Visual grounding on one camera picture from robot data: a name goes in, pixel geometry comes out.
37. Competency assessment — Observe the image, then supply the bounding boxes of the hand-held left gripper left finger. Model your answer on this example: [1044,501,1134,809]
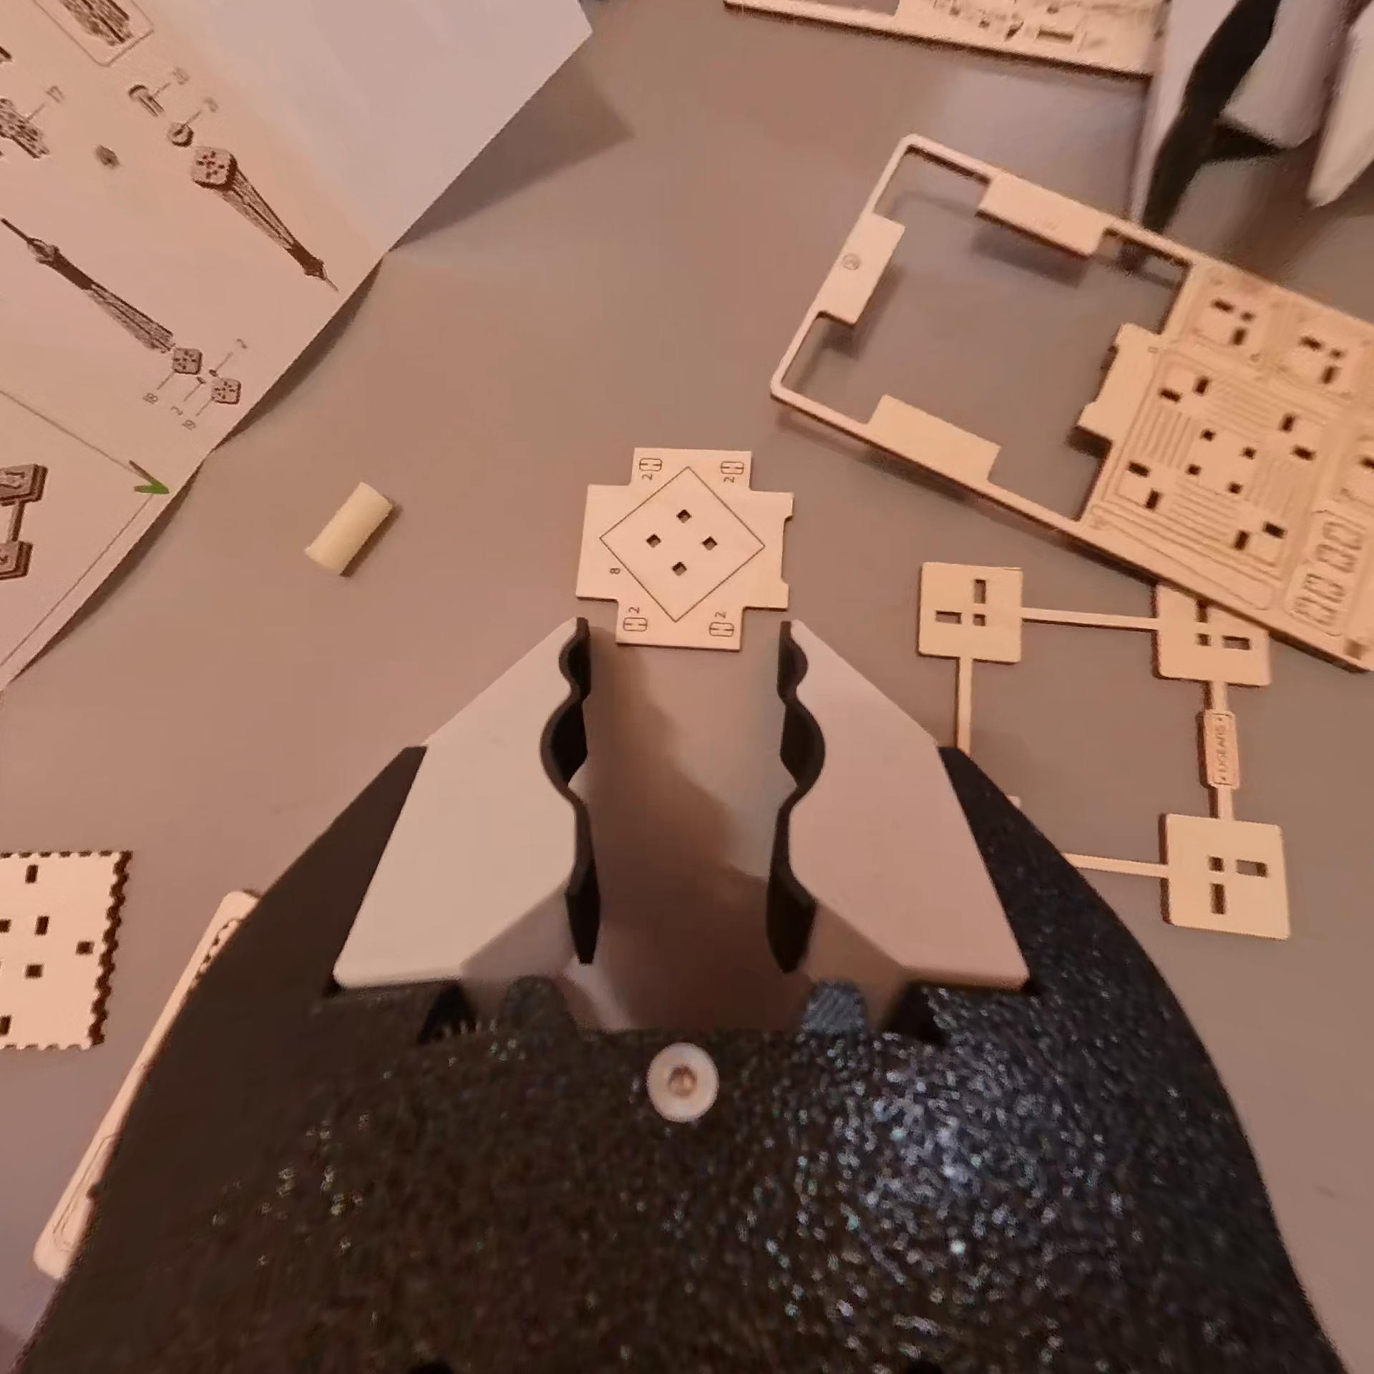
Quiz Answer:
[331,617,600,1016]

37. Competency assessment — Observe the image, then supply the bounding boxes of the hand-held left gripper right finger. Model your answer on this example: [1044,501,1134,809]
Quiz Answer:
[764,619,1032,1025]

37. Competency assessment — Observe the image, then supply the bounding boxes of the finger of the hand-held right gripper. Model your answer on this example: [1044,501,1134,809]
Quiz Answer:
[1235,0,1374,213]
[1132,0,1284,233]

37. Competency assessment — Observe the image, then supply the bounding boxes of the wooden four-square frame piece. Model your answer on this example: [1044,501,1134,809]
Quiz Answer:
[918,562,1289,943]

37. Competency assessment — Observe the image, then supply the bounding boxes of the wooden puzzle sheet square cutout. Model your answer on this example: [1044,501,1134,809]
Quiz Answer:
[769,135,1374,675]

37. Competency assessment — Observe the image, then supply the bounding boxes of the cross-shaped wooden piece diamond print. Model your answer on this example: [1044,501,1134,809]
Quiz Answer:
[576,447,797,652]

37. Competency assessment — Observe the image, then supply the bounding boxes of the grey desk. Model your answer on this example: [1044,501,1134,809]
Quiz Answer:
[0,0,1374,1355]

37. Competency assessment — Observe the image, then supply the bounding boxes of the wooden puzzle sheet rectangular hole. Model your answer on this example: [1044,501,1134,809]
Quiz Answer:
[725,0,1175,79]

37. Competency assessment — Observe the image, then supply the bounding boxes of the cream wax stick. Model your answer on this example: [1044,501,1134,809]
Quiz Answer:
[303,483,396,578]

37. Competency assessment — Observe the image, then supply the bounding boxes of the small serrated square wooden piece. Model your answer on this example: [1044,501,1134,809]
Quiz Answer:
[0,851,133,1052]

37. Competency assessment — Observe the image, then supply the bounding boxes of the wooden puzzle sheet arch parts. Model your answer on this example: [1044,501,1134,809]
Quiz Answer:
[33,889,263,1281]

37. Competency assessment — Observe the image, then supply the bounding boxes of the white tower instruction sheet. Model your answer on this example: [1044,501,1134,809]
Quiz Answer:
[0,0,596,689]

